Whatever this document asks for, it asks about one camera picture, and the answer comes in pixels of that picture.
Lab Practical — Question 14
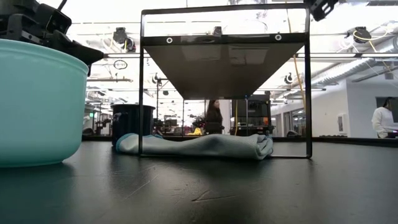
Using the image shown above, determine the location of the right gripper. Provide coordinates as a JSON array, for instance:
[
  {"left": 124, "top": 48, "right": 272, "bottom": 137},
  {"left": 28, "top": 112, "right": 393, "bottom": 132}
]
[{"left": 310, "top": 0, "right": 340, "bottom": 22}]

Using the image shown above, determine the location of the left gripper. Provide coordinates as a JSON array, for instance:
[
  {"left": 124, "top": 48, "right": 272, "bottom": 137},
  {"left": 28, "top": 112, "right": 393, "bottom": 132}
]
[{"left": 0, "top": 0, "right": 105, "bottom": 77}]

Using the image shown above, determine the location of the dark blue plastic cup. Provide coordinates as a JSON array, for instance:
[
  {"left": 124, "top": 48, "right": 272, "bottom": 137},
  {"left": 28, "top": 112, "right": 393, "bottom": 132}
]
[{"left": 111, "top": 104, "right": 155, "bottom": 147}]

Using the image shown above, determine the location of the black metal frame shelf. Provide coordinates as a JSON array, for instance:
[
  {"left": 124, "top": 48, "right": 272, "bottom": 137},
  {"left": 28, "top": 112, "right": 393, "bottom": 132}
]
[{"left": 139, "top": 2, "right": 313, "bottom": 159}]

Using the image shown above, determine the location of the large teal plastic bowl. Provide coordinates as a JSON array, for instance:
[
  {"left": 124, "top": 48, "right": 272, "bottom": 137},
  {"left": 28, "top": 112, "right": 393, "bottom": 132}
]
[{"left": 0, "top": 39, "right": 90, "bottom": 169}]

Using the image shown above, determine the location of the black background pole stand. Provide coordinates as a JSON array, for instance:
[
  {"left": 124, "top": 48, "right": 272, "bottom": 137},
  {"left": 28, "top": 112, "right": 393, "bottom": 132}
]
[{"left": 154, "top": 73, "right": 172, "bottom": 125}]

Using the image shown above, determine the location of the black equipment cabinet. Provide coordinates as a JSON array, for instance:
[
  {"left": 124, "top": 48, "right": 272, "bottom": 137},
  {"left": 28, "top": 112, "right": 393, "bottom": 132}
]
[{"left": 231, "top": 95, "right": 271, "bottom": 136}]

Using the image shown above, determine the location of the person in white top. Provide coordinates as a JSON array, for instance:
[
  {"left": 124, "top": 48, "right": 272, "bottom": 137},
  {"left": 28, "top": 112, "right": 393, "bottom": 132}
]
[{"left": 371, "top": 96, "right": 398, "bottom": 139}]

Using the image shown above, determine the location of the person in dark top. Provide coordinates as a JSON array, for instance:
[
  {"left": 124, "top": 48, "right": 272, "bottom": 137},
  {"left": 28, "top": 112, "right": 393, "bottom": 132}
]
[{"left": 203, "top": 99, "right": 224, "bottom": 135}]

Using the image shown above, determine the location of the folded grey teal-edged cloth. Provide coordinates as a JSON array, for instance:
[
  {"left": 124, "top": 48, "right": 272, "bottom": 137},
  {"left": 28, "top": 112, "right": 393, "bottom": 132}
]
[{"left": 115, "top": 133, "right": 274, "bottom": 161}]

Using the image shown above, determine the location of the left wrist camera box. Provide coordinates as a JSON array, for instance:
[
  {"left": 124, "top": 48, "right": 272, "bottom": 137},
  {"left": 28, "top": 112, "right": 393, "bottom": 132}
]
[{"left": 45, "top": 8, "right": 72, "bottom": 35}]

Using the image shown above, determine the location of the yellow hanging cable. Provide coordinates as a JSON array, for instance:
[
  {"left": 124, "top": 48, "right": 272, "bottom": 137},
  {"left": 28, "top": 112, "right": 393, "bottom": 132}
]
[
  {"left": 234, "top": 99, "right": 239, "bottom": 136},
  {"left": 285, "top": 0, "right": 307, "bottom": 110}
]

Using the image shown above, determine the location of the white wall box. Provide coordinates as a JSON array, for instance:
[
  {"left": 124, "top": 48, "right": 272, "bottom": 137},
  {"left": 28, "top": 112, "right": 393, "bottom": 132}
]
[{"left": 337, "top": 113, "right": 351, "bottom": 135}]

